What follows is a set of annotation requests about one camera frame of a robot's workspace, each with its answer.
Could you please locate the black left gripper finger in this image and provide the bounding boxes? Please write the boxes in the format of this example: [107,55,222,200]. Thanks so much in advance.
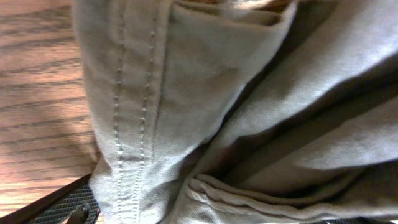
[1,174,100,224]

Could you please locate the grey shorts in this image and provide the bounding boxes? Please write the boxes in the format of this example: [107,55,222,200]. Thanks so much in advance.
[72,0,397,223]

